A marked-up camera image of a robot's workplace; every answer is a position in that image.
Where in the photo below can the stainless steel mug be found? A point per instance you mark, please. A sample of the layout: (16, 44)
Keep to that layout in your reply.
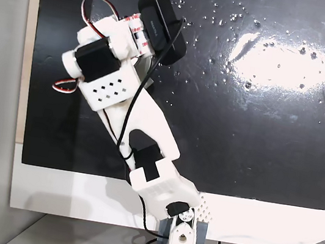
(145, 68)

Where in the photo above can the grey table clamp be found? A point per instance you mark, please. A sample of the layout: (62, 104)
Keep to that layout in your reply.
(203, 235)

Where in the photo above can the black table mat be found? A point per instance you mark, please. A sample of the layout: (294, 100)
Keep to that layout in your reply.
(240, 140)

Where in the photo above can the beige wooden board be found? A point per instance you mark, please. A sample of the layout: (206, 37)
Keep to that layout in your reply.
(27, 45)

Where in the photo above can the black oval camera box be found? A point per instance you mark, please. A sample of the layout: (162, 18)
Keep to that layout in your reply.
(164, 32)

